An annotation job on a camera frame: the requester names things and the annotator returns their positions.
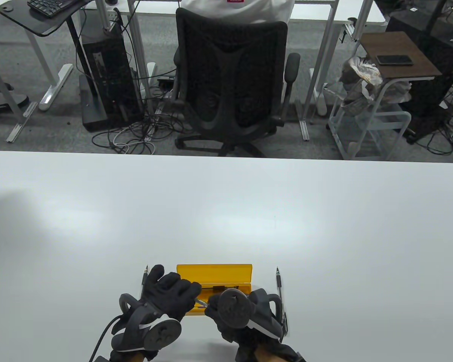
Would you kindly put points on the person's right hand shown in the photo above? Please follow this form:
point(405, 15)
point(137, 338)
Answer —
point(230, 335)

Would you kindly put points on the person's left hand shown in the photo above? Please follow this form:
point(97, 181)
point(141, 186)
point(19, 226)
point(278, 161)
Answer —
point(170, 294)

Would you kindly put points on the dark grey hand controller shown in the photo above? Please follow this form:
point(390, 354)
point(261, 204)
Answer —
point(234, 307)
point(162, 333)

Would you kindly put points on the orange plastic pen case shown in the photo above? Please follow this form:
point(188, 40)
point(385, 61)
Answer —
point(211, 272)

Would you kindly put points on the person's left forearm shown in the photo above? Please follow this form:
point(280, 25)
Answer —
point(136, 358)

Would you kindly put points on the person's right forearm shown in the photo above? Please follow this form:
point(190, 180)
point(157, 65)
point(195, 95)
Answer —
point(264, 356)

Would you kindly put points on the black mesh office chair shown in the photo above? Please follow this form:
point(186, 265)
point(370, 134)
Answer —
point(230, 75)

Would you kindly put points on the black computer tower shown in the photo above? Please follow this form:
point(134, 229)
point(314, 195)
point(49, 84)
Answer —
point(109, 68)

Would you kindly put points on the white desk with metal legs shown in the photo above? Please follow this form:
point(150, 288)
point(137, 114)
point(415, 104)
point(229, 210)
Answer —
point(137, 45)

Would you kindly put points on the white metal cart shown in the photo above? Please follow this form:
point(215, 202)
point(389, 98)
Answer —
point(385, 114)

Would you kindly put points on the white cloth bundle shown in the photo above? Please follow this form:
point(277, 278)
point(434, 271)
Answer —
point(398, 92)

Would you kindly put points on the crumpled grey plastic bag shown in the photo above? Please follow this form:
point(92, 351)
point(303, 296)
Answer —
point(362, 69)

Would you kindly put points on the black desk with white legs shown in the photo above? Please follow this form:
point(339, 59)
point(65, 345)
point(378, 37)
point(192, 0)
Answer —
point(41, 24)

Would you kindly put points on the black keyboard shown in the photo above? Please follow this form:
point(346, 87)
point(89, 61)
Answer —
point(49, 6)

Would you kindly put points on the black equipment case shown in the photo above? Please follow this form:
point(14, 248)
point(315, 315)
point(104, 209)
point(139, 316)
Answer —
point(430, 90)

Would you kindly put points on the black smartphone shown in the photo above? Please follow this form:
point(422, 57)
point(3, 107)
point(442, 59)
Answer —
point(394, 60)

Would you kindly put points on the brown wooden side table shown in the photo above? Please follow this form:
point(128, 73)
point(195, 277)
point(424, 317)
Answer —
point(400, 45)

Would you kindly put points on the white desk with floor rail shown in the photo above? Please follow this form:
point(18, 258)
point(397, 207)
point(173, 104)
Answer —
point(22, 122)

